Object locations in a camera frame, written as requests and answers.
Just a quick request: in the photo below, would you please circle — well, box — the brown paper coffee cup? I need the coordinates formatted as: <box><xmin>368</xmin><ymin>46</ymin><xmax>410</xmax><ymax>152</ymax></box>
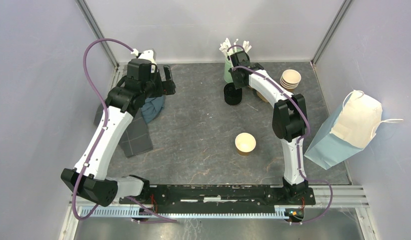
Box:
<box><xmin>234</xmin><ymin>132</ymin><xmax>257</xmax><ymax>156</ymax></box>

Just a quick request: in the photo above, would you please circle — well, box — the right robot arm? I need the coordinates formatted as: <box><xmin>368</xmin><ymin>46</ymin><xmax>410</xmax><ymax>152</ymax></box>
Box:
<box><xmin>228</xmin><ymin>50</ymin><xmax>315</xmax><ymax>204</ymax></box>

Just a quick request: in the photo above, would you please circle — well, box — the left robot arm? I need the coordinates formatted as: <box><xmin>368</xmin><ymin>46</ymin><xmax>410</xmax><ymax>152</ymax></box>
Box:
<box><xmin>60</xmin><ymin>58</ymin><xmax>176</xmax><ymax>207</ymax></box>

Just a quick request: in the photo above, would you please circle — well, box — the blue cloth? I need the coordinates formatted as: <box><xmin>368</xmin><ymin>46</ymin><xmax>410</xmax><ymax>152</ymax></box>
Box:
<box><xmin>140</xmin><ymin>95</ymin><xmax>166</xmax><ymax>124</ymax></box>

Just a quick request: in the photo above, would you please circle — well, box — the grey checked cloth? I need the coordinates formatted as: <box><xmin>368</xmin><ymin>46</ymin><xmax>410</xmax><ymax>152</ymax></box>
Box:
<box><xmin>107</xmin><ymin>106</ymin><xmax>154</xmax><ymax>158</ymax></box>

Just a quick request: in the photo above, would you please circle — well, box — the green straw holder cup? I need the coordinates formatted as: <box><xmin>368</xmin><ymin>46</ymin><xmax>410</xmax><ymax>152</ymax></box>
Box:
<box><xmin>223</xmin><ymin>58</ymin><xmax>233</xmax><ymax>83</ymax></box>

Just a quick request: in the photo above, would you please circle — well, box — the stack of black lids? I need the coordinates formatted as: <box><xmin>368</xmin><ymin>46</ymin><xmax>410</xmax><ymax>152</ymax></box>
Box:
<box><xmin>223</xmin><ymin>82</ymin><xmax>243</xmax><ymax>106</ymax></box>

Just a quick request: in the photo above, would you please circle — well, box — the cardboard cup carrier tray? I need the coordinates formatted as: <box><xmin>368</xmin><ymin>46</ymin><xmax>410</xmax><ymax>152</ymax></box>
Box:
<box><xmin>255</xmin><ymin>90</ymin><xmax>269</xmax><ymax>103</ymax></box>

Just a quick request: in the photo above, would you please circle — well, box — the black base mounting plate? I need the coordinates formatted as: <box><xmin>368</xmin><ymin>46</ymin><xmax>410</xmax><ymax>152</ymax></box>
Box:
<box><xmin>134</xmin><ymin>184</ymin><xmax>316</xmax><ymax>214</ymax></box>

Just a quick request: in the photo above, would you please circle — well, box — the stack of paper cups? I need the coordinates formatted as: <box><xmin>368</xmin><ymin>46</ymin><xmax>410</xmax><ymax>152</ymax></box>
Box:
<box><xmin>279</xmin><ymin>69</ymin><xmax>302</xmax><ymax>91</ymax></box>

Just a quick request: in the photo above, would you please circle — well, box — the light blue paper bag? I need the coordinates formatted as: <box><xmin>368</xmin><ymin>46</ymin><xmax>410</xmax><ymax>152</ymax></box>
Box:
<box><xmin>304</xmin><ymin>90</ymin><xmax>403</xmax><ymax>170</ymax></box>

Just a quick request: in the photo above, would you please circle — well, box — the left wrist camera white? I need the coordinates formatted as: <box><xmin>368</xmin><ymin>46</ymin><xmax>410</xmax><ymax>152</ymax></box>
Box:
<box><xmin>130</xmin><ymin>48</ymin><xmax>157</xmax><ymax>73</ymax></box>

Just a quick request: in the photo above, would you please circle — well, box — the left aluminium frame post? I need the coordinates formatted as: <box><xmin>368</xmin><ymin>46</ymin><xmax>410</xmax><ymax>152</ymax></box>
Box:
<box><xmin>75</xmin><ymin>0</ymin><xmax>119</xmax><ymax>70</ymax></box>

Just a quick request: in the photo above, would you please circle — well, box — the aluminium frame post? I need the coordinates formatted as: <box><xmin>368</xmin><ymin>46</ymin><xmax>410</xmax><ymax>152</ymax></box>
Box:
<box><xmin>310</xmin><ymin>0</ymin><xmax>354</xmax><ymax>69</ymax></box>
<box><xmin>75</xmin><ymin>0</ymin><xmax>119</xmax><ymax>70</ymax></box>

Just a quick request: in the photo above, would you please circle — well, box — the right aluminium frame post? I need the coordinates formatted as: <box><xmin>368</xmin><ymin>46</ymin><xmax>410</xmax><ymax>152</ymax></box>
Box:
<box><xmin>310</xmin><ymin>0</ymin><xmax>354</xmax><ymax>69</ymax></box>

